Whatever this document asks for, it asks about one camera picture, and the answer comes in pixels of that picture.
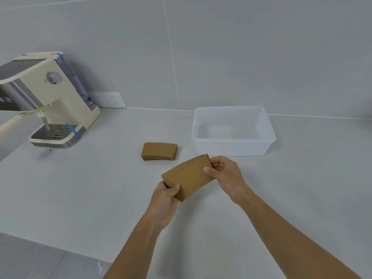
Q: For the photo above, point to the person's right hand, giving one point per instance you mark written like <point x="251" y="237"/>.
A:
<point x="231" y="180"/>

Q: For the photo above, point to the person's left hand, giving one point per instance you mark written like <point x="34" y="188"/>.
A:
<point x="162" y="206"/>

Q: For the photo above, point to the white plastic container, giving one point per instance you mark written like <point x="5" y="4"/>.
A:
<point x="232" y="145"/>

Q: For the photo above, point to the stack of brown cup sleeves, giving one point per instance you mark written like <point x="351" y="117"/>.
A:
<point x="158" y="149"/>

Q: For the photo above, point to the person's left forearm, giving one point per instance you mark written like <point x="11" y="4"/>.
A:
<point x="136" y="249"/>

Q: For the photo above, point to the person's right forearm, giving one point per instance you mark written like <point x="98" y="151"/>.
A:
<point x="290" y="244"/>

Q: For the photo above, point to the metal steam wand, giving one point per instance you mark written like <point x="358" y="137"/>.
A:
<point x="45" y="122"/>

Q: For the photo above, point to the cream coffee machine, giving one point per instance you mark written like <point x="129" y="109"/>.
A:
<point x="66" y="95"/>

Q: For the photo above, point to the clear water tank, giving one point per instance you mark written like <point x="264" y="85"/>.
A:
<point x="77" y="81"/>

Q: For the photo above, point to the long blue tape strip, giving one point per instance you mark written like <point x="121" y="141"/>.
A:
<point x="62" y="59"/>

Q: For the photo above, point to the white wall socket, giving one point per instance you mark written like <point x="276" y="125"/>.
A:
<point x="109" y="99"/>

